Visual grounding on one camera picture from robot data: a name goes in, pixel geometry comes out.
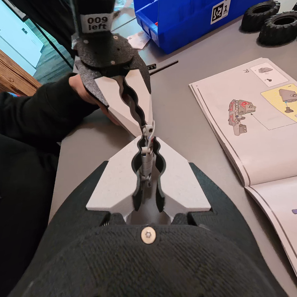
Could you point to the person's left hand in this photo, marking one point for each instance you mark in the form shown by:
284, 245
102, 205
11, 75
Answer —
85, 95

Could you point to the blue bin with marker tag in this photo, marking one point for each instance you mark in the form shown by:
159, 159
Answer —
181, 27

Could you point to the black axle rod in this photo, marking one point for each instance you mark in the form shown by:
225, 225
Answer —
167, 66

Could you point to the black white marker tag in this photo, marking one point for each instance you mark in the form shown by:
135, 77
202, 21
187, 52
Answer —
220, 11

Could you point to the small black brick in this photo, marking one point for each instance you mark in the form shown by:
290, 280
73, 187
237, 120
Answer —
152, 66

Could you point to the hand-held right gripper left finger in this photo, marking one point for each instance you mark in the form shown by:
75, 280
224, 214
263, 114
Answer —
109, 185

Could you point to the person's black sweater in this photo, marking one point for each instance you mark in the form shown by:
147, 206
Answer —
23, 197

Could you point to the small paper packet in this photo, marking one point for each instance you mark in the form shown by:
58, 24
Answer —
139, 40

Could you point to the brick instruction booklet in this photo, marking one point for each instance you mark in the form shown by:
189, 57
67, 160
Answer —
255, 150

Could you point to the small grey brick panel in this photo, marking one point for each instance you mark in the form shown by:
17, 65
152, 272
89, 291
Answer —
148, 137

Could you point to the long grey brick assembly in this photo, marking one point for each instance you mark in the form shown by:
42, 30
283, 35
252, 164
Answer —
145, 164

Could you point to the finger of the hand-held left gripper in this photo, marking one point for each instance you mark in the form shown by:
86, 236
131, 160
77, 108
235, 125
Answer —
113, 102
141, 90

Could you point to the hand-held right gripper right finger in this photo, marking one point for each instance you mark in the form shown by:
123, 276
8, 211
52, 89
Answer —
185, 185

